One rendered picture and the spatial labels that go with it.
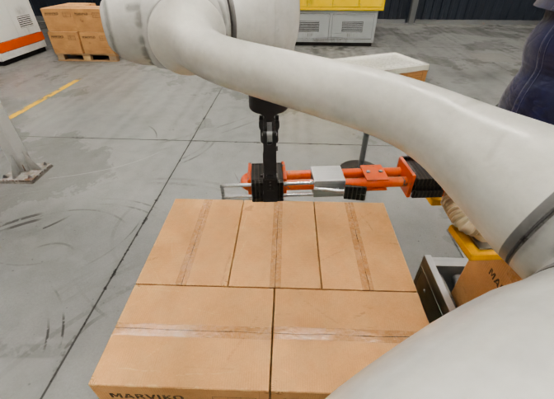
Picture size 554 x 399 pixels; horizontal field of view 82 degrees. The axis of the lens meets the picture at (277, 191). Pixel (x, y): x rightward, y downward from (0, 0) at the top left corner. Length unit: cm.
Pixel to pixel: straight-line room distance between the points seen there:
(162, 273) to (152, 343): 32
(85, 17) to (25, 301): 584
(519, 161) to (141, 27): 42
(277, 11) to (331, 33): 759
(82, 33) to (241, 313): 683
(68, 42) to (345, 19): 567
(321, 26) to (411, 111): 780
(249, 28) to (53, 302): 215
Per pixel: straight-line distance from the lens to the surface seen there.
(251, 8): 52
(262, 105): 59
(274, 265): 148
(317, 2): 796
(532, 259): 25
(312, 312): 135
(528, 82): 79
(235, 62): 36
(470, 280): 142
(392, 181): 74
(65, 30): 781
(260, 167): 71
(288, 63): 34
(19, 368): 225
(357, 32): 820
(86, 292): 238
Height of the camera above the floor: 167
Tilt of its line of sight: 36 degrees down
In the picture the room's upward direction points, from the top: straight up
